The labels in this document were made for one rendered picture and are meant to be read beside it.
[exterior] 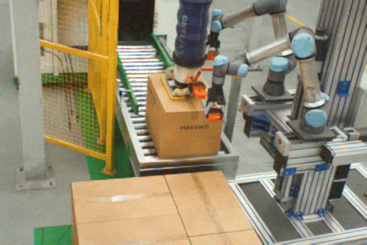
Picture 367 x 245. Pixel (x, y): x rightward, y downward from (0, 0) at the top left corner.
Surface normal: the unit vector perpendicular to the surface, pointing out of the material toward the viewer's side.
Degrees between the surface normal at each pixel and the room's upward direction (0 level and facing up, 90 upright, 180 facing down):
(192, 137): 90
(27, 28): 92
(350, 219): 0
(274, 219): 0
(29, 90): 90
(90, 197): 0
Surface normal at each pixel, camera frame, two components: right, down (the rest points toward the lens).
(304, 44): -0.29, 0.33
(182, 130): 0.25, 0.50
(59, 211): 0.09, -0.87
